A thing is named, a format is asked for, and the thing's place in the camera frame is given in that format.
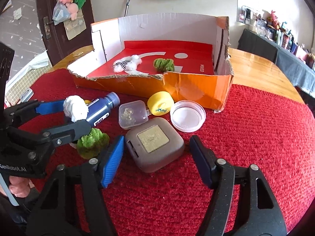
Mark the orange white cardboard box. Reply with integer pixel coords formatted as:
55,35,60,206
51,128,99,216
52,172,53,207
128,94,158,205
68,13,234,112

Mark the red miniso bag liner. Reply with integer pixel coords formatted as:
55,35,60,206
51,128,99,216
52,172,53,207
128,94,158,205
88,41,214,78

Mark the white square charger device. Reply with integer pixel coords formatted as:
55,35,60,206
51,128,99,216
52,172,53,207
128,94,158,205
20,88,34,103

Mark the small clear plastic box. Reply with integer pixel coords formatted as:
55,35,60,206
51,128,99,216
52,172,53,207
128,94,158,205
119,100,151,130

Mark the yellow round cap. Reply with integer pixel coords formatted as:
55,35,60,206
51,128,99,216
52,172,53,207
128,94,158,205
147,91,174,116

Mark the person's hand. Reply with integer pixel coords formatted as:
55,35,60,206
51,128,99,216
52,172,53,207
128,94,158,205
8,176,31,198

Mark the blue cloth covered desk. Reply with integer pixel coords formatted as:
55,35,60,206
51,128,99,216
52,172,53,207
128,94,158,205
238,29,314,97

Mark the grey square case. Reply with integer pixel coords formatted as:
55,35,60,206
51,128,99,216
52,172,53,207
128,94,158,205
125,118,185,173

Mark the dark brown door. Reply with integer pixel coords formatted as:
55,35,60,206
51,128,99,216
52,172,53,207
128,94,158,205
36,0,94,65

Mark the clear round lid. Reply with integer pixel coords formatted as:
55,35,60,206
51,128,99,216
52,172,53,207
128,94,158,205
170,100,206,133

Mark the clear plastic bag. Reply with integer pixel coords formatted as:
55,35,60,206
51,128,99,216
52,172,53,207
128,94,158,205
52,2,70,26

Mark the purple paint bottle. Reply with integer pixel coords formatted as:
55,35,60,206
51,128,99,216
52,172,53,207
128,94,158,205
86,92,120,127

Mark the wooden table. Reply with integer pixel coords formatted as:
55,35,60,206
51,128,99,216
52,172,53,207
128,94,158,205
44,46,303,108

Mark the pink plush toy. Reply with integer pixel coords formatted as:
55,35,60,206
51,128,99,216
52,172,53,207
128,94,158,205
59,0,79,21

